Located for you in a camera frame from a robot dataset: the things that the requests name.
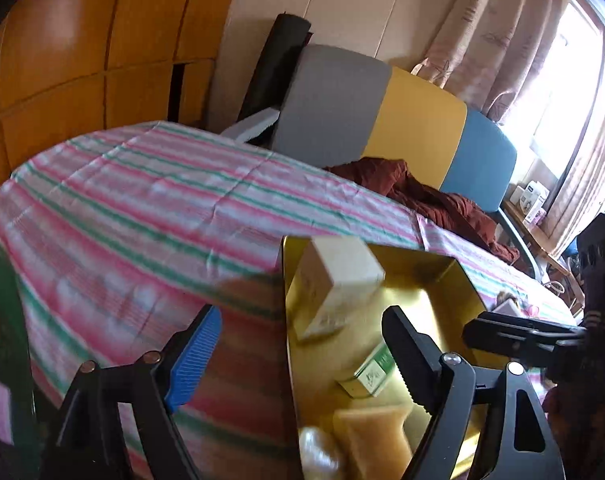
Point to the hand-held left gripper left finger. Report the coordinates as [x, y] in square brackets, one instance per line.
[192, 360]

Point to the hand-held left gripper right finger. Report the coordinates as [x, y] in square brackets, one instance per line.
[412, 360]

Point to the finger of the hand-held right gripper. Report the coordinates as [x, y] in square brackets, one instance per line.
[517, 335]

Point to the gold metal tin tray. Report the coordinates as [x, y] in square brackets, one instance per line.
[432, 285]

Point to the pale yellow sponge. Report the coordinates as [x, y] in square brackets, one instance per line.
[372, 435]

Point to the small white pink packet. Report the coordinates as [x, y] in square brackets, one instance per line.
[506, 306]

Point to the small green white box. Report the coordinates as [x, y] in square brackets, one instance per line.
[370, 375]

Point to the wooden side table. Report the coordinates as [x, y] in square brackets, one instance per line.
[537, 237]

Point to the white printed box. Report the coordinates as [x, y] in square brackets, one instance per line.
[534, 197]

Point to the cream cardboard box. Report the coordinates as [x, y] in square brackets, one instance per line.
[332, 280]

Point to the dark red cloth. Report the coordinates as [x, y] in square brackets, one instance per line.
[582, 435]

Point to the pink patterned curtain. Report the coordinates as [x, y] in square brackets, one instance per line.
[587, 160]
[507, 20]

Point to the clear wrapped packet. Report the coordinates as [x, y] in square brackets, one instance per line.
[317, 452]

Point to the rust red cloth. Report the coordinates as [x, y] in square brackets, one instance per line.
[432, 200]

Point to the striped bed sheet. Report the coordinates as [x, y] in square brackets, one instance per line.
[132, 210]

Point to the window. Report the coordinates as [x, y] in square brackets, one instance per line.
[567, 60]

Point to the grey yellow blue sofa chair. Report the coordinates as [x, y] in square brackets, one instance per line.
[407, 125]

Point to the white foam board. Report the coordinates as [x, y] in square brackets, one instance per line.
[252, 127]

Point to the black rolled mat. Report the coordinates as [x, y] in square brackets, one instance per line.
[277, 60]

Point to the orange wooden wardrobe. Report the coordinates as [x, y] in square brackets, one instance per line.
[82, 35]

